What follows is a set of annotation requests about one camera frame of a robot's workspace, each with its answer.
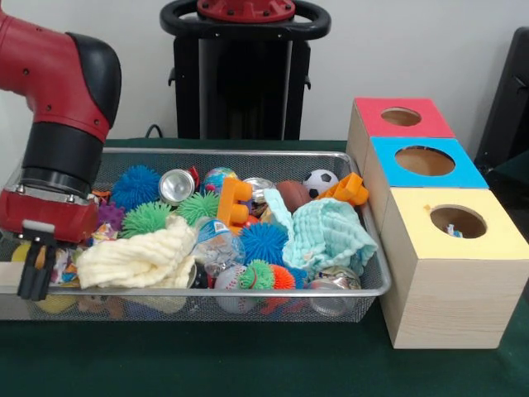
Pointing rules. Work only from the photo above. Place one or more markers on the cream yellow cloth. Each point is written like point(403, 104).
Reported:
point(136, 256)

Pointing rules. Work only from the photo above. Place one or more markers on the yellow ball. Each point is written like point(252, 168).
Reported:
point(53, 304)

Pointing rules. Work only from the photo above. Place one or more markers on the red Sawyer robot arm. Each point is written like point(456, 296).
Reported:
point(62, 82)

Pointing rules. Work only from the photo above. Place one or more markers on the blue globe ball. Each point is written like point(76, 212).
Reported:
point(217, 178)

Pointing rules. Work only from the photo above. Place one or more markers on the blue spiky rubber ball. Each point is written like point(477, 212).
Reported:
point(136, 186)

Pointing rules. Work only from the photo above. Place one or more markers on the small colourful patterned cloth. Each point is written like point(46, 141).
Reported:
point(452, 231)

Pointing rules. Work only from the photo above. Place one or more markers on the black and white soccer ball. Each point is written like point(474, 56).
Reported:
point(320, 180)

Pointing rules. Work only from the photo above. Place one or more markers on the silver mesh bin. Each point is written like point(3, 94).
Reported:
point(289, 291)

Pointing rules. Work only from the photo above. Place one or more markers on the wooden box with three holes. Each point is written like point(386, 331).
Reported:
point(454, 302)

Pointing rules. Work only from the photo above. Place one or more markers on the purple spiky rubber ball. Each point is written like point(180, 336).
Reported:
point(109, 215)

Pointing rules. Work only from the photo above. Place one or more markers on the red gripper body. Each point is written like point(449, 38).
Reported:
point(62, 219)

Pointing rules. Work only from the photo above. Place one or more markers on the colourful print cloth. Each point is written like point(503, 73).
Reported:
point(66, 264)

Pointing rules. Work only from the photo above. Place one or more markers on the dark green tablecloth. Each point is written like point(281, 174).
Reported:
point(206, 364)
point(516, 169)

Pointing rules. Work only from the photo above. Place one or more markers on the brown toy football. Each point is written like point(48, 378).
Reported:
point(293, 193)

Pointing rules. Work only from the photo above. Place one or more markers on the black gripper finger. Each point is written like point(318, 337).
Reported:
point(47, 273)
point(28, 269)

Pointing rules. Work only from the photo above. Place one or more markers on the wide orange studded block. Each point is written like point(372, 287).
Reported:
point(235, 200)

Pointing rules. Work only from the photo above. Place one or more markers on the mint green cloth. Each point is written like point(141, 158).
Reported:
point(326, 231)

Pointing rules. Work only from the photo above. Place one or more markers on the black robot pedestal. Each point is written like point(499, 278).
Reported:
point(244, 82)

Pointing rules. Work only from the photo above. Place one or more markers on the long orange toy block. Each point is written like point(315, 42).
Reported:
point(345, 189)

